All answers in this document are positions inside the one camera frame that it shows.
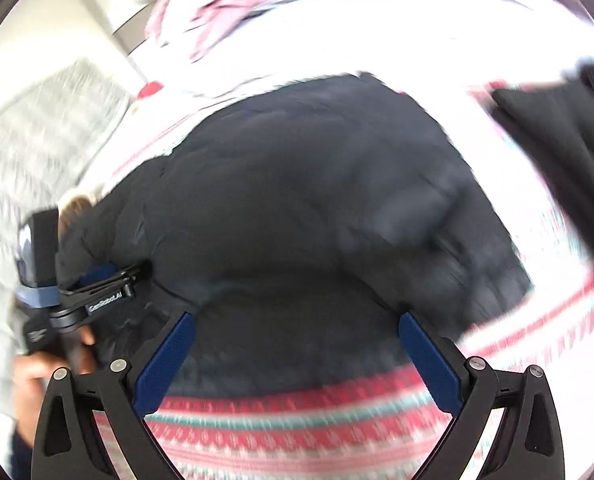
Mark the black quilted puffer jacket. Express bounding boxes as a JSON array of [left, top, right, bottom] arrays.
[[56, 74, 530, 399]]

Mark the person's left hand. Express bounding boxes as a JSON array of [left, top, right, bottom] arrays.
[[12, 326, 97, 448]]

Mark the small red object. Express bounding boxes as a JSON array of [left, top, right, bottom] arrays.
[[135, 81, 163, 101]]

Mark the dark grey garment at right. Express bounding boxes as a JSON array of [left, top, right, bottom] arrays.
[[490, 64, 594, 257]]

